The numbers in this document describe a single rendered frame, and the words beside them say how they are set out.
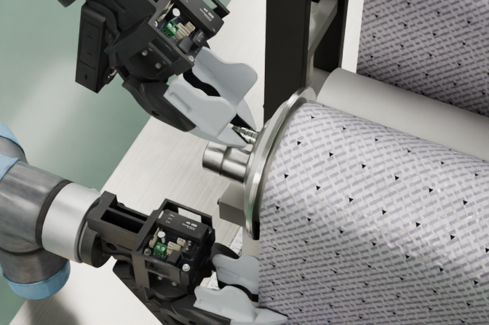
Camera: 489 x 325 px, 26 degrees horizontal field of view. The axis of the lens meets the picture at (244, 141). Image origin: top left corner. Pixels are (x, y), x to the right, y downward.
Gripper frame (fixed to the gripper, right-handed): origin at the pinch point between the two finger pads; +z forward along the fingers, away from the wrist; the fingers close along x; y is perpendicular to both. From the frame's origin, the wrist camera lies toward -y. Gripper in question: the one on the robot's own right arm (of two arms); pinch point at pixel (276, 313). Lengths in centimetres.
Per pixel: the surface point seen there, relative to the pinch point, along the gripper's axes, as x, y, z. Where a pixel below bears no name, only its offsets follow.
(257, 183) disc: 0.2, 20.1, -2.3
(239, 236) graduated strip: 18.2, -19.2, -12.9
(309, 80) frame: 43.5, -15.8, -14.0
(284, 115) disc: 5.6, 23.1, -2.4
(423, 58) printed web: 23.8, 15.9, 4.8
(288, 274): -0.2, 8.4, 1.1
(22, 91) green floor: 89, -109, -108
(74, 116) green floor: 87, -109, -91
